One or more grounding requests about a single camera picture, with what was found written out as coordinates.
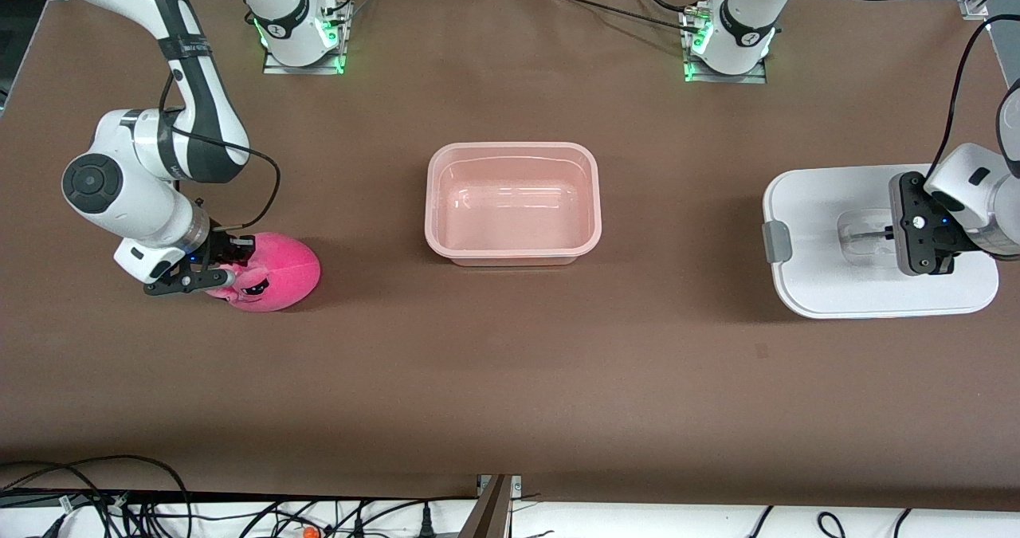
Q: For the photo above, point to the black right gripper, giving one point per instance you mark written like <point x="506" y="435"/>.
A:
<point x="224" y="249"/>

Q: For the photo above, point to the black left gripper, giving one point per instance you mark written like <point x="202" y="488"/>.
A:
<point x="948" y="245"/>

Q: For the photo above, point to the pink plush toy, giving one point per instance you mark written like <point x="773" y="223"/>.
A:
<point x="279" y="271"/>

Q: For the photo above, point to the white box lid grey clips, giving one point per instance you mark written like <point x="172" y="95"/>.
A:
<point x="829" y="283"/>

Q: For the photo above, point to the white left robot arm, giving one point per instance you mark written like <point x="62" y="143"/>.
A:
<point x="745" y="12"/>

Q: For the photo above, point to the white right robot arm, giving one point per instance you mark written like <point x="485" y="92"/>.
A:
<point x="127" y="179"/>

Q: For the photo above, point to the pink plastic box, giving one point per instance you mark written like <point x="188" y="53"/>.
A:
<point x="510" y="203"/>

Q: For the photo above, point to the small orange object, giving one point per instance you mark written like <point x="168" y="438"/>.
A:
<point x="309" y="532"/>

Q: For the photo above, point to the brown table cover mat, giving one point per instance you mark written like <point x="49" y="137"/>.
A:
<point x="510" y="378"/>

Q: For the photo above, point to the brown angled beam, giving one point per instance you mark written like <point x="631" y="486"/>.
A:
<point x="488" y="514"/>

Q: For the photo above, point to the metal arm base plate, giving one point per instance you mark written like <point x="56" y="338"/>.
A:
<point x="745" y="78"/>
<point x="279" y="66"/>

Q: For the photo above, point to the aluminium corner bracket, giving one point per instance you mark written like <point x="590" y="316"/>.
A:
<point x="974" y="8"/>

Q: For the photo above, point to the small metal beam bracket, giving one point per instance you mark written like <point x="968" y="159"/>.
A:
<point x="516" y="484"/>

